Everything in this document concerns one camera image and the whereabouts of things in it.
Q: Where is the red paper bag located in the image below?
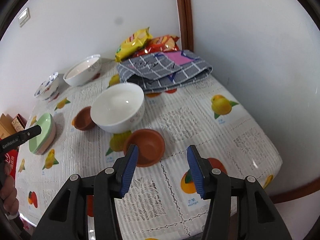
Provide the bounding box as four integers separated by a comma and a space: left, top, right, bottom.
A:
2, 150, 18, 180

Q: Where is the blue patterned white bowl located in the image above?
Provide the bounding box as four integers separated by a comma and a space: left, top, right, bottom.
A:
34, 72, 60, 101

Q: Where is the red chip bag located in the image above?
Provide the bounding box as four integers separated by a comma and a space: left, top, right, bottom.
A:
132, 35, 180, 57

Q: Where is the grey checked cloth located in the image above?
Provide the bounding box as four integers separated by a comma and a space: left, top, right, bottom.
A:
117, 50, 213, 95

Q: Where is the brown wooden door frame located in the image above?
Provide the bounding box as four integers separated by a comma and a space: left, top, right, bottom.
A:
174, 0, 194, 53

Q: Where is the brown wooden baseboard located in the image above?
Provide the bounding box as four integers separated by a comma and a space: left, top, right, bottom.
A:
270, 177, 320, 204

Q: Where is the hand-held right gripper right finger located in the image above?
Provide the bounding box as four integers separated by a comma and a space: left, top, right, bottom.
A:
187, 144, 293, 240

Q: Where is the plain white bowl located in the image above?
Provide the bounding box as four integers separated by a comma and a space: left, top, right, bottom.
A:
90, 83, 145, 134

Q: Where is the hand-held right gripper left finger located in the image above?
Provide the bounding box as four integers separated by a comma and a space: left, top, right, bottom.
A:
31, 144, 139, 240

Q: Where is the yellow chip bag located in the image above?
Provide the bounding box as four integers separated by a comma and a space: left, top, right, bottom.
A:
115, 27, 153, 63

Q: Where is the white light switch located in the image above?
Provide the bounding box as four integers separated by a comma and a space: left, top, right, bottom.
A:
18, 7, 31, 28

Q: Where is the small brown bowl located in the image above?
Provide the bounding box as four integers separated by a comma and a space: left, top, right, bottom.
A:
73, 106, 96, 131
123, 129, 166, 167

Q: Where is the patterned brown box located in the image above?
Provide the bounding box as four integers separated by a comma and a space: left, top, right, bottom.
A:
11, 114, 27, 132

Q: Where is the person's left hand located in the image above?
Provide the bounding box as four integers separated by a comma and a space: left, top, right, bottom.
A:
0, 164, 19, 217

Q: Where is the green square plate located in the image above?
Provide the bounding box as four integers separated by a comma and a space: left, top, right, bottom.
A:
29, 113, 55, 153

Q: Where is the large white bowl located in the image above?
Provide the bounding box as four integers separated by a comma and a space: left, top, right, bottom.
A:
63, 54, 102, 87

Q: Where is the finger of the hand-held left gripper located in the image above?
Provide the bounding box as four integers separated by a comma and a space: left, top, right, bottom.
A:
19, 125, 42, 141

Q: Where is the fruit print tablecloth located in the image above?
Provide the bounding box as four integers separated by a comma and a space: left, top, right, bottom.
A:
15, 60, 283, 240

